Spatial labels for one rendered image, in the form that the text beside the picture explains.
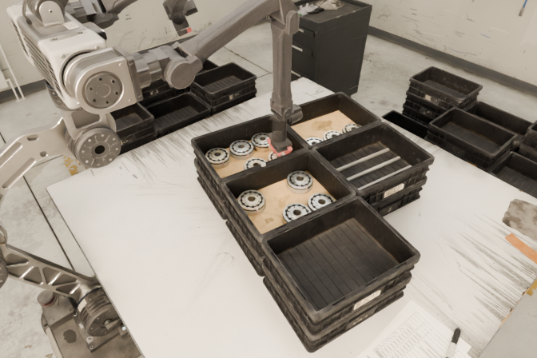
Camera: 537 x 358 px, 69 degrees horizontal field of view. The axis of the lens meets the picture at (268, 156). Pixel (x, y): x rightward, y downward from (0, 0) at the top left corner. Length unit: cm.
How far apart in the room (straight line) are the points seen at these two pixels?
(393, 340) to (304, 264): 35
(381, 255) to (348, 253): 11
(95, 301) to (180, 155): 73
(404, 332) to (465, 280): 32
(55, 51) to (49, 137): 44
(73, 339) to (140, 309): 63
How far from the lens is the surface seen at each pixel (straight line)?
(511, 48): 449
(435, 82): 320
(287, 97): 141
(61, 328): 206
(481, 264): 166
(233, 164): 165
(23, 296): 256
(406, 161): 176
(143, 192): 178
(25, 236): 285
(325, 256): 134
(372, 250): 139
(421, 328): 143
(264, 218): 143
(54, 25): 117
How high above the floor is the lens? 190
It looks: 40 degrees down
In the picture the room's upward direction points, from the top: straight up
